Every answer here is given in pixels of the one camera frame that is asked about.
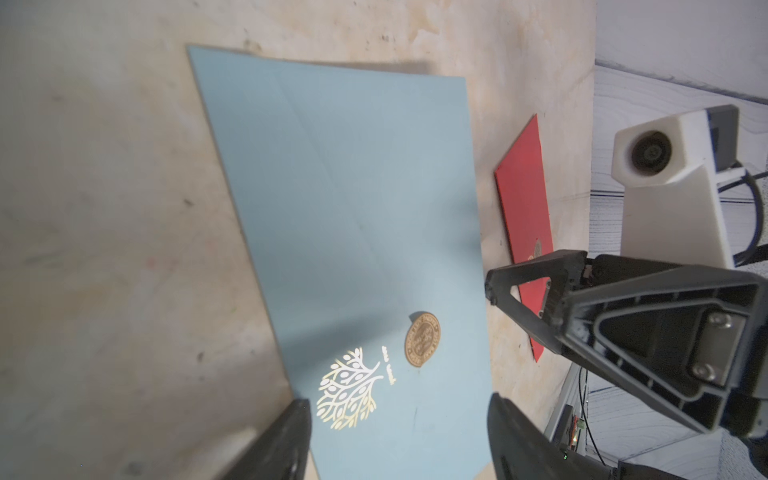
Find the light blue envelope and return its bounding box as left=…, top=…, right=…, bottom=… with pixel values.
left=189, top=46, right=492, bottom=479

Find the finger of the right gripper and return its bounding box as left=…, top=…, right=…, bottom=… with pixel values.
left=485, top=250, right=767, bottom=437

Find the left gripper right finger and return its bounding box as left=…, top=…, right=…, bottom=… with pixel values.
left=487, top=393, right=612, bottom=480

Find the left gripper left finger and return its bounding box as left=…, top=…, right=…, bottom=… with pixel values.
left=221, top=399, right=312, bottom=480

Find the red envelope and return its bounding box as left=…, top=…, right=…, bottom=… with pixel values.
left=494, top=113, right=556, bottom=363

